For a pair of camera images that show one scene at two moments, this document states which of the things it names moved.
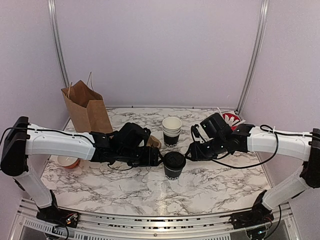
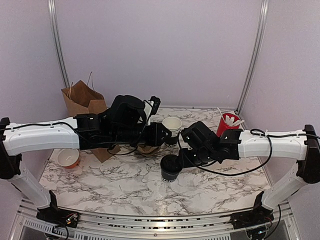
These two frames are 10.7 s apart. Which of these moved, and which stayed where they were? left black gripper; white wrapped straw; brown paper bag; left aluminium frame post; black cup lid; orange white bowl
Moved: left black gripper; black cup lid
Stayed: orange white bowl; left aluminium frame post; brown paper bag; white wrapped straw
